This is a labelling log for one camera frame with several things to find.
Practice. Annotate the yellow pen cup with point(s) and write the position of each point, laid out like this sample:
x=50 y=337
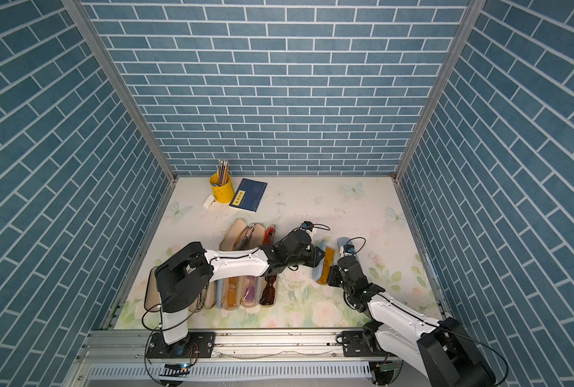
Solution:
x=223 y=193

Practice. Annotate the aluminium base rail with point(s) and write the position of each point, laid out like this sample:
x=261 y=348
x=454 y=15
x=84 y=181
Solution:
x=113 y=358

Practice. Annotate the pencils in cup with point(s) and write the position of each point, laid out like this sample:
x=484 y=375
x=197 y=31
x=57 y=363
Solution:
x=222 y=174

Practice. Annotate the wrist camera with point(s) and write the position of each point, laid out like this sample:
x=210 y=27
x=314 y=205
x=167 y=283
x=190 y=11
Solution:
x=308 y=227
x=348 y=250

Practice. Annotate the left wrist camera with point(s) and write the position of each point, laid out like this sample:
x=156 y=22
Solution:
x=308 y=227

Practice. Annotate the blue case white glasses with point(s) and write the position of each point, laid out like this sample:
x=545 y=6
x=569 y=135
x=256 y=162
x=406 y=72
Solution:
x=344 y=240

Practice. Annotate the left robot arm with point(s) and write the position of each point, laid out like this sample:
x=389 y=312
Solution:
x=182 y=278

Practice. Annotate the blue case yellow glasses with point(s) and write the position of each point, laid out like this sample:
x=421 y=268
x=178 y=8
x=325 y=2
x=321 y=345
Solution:
x=321 y=272

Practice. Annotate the beige case striped glasses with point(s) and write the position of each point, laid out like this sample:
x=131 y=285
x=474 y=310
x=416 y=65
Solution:
x=236 y=237

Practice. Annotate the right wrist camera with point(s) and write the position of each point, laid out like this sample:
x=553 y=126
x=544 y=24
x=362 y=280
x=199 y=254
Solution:
x=348 y=250

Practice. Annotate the beige case purple glasses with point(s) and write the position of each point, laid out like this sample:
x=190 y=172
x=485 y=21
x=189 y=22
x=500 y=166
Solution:
x=249 y=291

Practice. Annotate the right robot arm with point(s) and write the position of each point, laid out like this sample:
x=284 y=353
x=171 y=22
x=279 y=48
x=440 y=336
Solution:
x=440 y=350

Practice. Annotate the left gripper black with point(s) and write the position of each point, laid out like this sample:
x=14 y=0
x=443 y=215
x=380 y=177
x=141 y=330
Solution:
x=314 y=252

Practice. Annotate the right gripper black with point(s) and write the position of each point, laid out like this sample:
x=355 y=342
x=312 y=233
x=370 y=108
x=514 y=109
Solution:
x=333 y=272

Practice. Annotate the dark blue book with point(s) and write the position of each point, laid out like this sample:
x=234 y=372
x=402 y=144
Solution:
x=248 y=195

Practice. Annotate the white eraser sharpener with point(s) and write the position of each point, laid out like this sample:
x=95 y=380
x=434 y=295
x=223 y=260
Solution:
x=210 y=202

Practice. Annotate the beige case black glasses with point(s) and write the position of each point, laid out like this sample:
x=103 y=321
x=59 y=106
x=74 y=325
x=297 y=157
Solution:
x=152 y=301

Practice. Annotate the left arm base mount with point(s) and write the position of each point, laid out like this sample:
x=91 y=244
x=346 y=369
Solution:
x=197 y=345

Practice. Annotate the plaid case red glasses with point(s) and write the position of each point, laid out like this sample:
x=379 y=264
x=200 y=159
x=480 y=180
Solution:
x=260 y=235

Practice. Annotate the beige open glasses case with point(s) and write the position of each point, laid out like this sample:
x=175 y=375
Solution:
x=206 y=300

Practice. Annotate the blue case orange glasses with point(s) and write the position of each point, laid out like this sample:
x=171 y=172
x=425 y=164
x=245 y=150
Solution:
x=229 y=293

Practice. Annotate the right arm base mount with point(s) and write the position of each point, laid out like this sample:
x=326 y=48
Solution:
x=359 y=344

